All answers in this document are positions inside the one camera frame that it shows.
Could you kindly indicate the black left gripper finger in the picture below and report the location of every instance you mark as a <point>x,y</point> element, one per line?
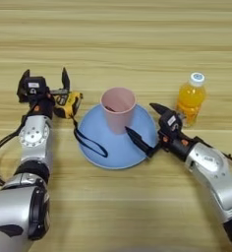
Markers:
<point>20,90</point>
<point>66,82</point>

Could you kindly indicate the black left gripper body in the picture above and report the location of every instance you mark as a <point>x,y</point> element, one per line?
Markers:
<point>44,105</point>

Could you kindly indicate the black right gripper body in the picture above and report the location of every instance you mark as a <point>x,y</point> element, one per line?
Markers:
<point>177,144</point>

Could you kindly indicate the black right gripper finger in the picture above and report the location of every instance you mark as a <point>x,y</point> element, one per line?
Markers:
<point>139,141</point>
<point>160,109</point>

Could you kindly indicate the blue round plate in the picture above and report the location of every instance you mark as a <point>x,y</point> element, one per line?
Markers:
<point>118,154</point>

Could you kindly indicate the orange juice bottle white cap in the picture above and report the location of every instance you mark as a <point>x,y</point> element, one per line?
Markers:
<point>190,101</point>

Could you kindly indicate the pink plastic cup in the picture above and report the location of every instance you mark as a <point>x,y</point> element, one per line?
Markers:
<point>118,113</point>

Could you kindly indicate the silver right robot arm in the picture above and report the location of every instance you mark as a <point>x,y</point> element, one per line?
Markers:
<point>216,177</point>

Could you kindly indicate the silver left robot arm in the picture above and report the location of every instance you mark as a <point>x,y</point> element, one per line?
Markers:
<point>29,164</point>

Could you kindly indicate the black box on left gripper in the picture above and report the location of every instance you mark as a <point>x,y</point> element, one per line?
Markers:
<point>34,85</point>

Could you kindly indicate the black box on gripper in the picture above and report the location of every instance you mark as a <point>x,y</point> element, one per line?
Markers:
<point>34,85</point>
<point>171,121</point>

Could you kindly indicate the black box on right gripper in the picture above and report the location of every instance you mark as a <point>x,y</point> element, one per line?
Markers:
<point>171,121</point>

